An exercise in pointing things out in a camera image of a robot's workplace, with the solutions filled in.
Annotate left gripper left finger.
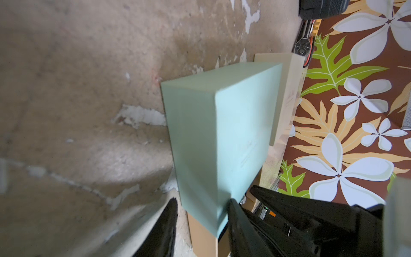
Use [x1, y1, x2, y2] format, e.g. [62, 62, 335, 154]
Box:
[132, 198, 178, 257]

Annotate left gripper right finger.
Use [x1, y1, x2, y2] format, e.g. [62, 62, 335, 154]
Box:
[228, 199, 273, 257]

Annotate white drawer jewelry box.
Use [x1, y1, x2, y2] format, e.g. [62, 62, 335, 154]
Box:
[254, 52, 305, 146]

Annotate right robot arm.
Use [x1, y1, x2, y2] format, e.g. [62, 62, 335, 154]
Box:
[244, 186, 411, 257]

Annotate metal ratchet wrench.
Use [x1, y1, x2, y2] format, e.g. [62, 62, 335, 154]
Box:
[292, 20, 314, 59]

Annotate black plastic tool case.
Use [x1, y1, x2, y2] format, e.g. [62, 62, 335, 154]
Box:
[299, 0, 350, 20]

